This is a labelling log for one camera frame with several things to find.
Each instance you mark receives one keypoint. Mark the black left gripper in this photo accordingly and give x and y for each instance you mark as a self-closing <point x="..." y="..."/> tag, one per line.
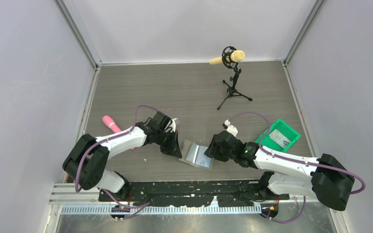
<point x="174" y="149"/>

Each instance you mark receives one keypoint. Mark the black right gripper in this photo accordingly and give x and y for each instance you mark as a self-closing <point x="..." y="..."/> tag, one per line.
<point x="212" y="151"/>

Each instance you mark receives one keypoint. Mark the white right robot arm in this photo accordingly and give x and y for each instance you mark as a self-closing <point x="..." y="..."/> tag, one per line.
<point x="324" y="178"/>

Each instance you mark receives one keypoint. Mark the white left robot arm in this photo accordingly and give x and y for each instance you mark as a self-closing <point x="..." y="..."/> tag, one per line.
<point x="87" y="160"/>

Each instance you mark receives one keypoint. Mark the card inside green bin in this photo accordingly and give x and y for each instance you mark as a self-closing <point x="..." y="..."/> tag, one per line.
<point x="281" y="140"/>

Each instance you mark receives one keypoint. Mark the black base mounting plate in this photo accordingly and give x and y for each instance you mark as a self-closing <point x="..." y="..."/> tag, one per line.
<point x="229" y="193"/>

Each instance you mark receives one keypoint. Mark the pink cylindrical toy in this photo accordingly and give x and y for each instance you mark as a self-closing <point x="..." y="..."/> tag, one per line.
<point x="110" y="123"/>

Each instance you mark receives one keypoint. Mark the green plastic bin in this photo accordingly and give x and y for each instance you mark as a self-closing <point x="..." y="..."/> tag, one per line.
<point x="286" y="130"/>

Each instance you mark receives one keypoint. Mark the black tripod microphone stand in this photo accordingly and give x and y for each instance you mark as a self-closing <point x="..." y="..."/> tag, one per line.
<point x="231" y="89"/>

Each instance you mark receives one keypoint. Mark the yellow foam microphone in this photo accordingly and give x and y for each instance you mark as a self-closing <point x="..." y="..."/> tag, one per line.
<point x="235" y="56"/>

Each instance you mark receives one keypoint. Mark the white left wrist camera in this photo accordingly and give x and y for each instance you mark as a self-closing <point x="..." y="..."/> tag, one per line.
<point x="172" y="126"/>

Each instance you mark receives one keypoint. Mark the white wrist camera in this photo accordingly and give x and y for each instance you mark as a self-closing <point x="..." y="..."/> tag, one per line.
<point x="230" y="128"/>
<point x="172" y="126"/>

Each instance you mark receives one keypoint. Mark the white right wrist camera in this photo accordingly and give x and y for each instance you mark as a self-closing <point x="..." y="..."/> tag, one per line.
<point x="230" y="128"/>

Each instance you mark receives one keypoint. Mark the aluminium frame rail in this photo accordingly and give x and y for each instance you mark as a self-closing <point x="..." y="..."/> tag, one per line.
<point x="87" y="202"/>

